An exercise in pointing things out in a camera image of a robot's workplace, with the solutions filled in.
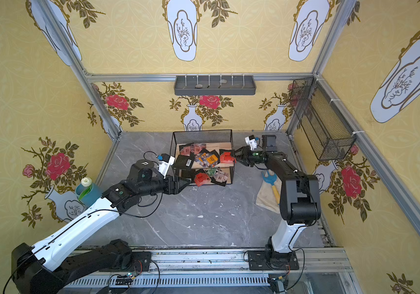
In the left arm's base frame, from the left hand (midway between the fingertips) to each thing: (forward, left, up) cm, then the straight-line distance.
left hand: (184, 182), depth 73 cm
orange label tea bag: (+15, -9, -5) cm, 18 cm away
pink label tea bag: (+22, -3, -5) cm, 23 cm away
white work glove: (+2, -39, -21) cm, 44 cm away
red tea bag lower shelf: (+13, -6, -20) cm, 25 cm away
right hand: (+17, -19, -6) cm, 26 cm away
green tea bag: (+17, -11, -20) cm, 29 cm away
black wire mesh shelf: (+43, -14, -22) cm, 50 cm away
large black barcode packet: (+18, +1, -22) cm, 28 cm away
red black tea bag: (+16, -19, -5) cm, 25 cm away
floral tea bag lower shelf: (+14, -16, -20) cm, 29 cm away
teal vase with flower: (-3, +37, 0) cm, 37 cm away
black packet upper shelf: (+14, +2, -5) cm, 15 cm away
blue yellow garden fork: (+13, -44, -21) cm, 50 cm away
